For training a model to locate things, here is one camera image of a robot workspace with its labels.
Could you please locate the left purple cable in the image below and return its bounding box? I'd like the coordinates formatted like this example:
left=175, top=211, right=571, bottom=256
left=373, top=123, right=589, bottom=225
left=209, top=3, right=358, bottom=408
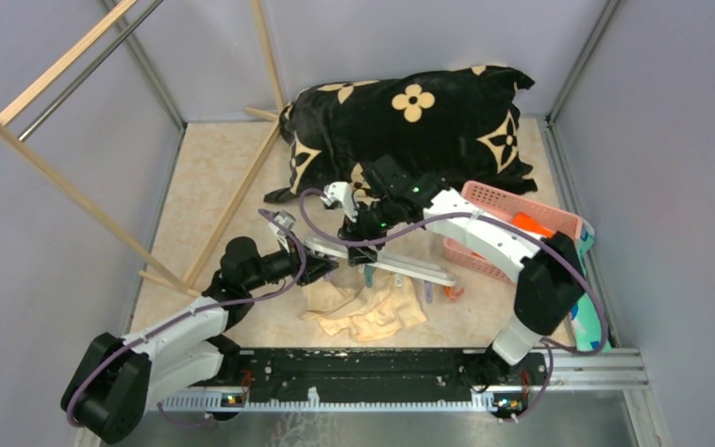
left=64, top=210, right=308, bottom=430

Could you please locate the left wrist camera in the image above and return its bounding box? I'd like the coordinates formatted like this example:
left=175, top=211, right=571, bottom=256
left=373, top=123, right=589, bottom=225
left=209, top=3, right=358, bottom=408
left=267, top=210, right=296, bottom=252

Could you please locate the orange clothespin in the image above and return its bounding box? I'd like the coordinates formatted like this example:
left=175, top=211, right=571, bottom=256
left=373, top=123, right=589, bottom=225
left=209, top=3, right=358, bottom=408
left=443, top=286, right=465, bottom=302

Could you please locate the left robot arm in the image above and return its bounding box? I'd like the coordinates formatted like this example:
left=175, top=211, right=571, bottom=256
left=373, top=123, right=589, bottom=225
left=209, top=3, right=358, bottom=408
left=61, top=236, right=339, bottom=444

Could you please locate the cream boxer underwear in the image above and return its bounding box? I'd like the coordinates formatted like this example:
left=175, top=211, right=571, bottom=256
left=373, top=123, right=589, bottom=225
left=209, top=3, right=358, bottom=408
left=300, top=272, right=428, bottom=343

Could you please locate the black floral pillow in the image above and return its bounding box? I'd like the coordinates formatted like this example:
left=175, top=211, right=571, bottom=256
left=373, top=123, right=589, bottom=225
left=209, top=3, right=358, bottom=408
left=263, top=64, right=538, bottom=204

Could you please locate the teal clothespin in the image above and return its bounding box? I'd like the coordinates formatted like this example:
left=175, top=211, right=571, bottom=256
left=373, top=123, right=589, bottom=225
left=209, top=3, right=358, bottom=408
left=363, top=266, right=374, bottom=289

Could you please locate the pink plastic basket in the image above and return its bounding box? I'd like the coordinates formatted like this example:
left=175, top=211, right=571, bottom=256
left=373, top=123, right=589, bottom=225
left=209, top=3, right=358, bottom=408
left=443, top=181, right=595, bottom=283

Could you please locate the metal rack rod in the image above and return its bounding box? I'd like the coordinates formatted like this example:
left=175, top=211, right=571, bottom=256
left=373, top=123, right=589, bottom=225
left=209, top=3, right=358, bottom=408
left=18, top=0, right=164, bottom=142

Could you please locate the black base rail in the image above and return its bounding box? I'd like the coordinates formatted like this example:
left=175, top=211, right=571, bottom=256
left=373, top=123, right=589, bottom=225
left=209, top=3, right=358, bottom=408
left=146, top=348, right=649, bottom=416

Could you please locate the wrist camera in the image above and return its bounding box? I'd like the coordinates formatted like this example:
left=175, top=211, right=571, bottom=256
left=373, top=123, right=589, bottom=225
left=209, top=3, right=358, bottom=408
left=321, top=182, right=358, bottom=223
left=267, top=210, right=296, bottom=252

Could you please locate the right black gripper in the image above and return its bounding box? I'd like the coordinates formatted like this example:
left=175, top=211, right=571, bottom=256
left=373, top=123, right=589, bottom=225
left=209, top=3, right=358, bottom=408
left=338, top=196, right=399, bottom=265

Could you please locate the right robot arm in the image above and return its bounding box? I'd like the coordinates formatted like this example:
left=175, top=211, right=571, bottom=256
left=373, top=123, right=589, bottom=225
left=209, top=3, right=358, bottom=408
left=323, top=156, right=587, bottom=384

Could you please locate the orange underwear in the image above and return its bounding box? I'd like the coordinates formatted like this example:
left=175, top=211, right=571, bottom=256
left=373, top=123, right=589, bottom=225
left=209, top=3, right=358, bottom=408
left=511, top=212, right=555, bottom=237

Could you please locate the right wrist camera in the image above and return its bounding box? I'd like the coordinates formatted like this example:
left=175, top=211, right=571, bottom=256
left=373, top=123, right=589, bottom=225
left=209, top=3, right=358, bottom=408
left=321, top=182, right=358, bottom=223

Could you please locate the purple clothespin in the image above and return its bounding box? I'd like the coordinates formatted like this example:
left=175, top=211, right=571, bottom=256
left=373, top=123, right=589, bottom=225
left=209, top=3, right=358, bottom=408
left=423, top=281, right=434, bottom=304

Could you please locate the white clip hanger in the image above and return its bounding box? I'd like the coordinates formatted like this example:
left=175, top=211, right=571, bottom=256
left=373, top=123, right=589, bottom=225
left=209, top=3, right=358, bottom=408
left=304, top=234, right=456, bottom=287

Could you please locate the wooden drying rack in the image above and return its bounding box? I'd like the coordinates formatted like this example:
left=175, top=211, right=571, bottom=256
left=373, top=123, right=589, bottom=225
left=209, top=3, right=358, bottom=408
left=0, top=1, right=271, bottom=303

